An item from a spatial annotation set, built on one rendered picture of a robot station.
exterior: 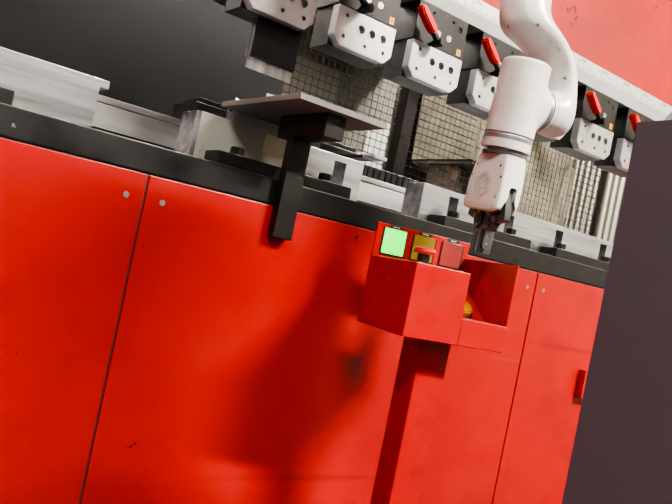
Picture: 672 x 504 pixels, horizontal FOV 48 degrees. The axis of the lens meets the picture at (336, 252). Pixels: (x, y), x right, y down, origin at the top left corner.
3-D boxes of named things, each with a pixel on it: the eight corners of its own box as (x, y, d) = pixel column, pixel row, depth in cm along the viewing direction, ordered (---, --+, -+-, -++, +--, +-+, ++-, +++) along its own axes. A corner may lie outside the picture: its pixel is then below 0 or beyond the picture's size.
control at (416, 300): (402, 336, 119) (424, 224, 119) (356, 321, 133) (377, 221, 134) (502, 353, 127) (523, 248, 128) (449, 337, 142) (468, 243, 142)
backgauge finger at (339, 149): (358, 158, 162) (363, 135, 162) (293, 157, 183) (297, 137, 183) (399, 171, 169) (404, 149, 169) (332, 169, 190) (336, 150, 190)
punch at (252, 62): (247, 66, 141) (258, 16, 141) (242, 67, 142) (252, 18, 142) (291, 82, 147) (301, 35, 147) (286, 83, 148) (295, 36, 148)
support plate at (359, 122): (300, 98, 116) (301, 92, 116) (220, 106, 138) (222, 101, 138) (386, 129, 127) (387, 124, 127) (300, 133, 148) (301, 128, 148)
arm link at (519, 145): (473, 130, 132) (469, 147, 132) (504, 130, 124) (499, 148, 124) (511, 142, 135) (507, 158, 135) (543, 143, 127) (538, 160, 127)
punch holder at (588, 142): (575, 147, 195) (587, 84, 195) (548, 147, 202) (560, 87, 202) (608, 161, 204) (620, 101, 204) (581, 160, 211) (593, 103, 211)
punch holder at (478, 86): (470, 101, 171) (485, 30, 171) (444, 103, 178) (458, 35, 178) (513, 120, 180) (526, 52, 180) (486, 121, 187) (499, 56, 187)
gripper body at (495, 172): (471, 142, 132) (455, 204, 133) (506, 143, 123) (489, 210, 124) (504, 153, 136) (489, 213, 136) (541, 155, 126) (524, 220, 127)
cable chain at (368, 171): (360, 177, 207) (363, 163, 207) (347, 177, 212) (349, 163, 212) (468, 210, 233) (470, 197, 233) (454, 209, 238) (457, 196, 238)
